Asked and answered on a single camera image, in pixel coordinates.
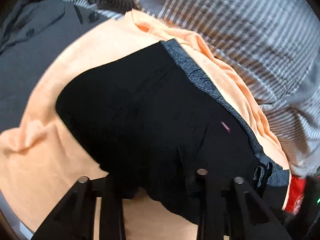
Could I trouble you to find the black pants with patterned lining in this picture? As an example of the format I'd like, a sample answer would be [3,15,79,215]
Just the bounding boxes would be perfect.
[55,40,289,223]

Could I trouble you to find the orange blanket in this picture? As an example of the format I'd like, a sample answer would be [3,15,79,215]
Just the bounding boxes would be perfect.
[1,10,291,231]

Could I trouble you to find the red cloth item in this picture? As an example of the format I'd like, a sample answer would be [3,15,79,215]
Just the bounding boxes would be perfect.
[285,176,306,215]

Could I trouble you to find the grey white striped duvet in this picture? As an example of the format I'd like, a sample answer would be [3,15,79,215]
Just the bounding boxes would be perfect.
[65,0,319,177]

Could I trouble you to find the dark grey jacket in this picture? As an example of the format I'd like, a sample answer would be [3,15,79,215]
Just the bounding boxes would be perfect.
[1,0,107,131]

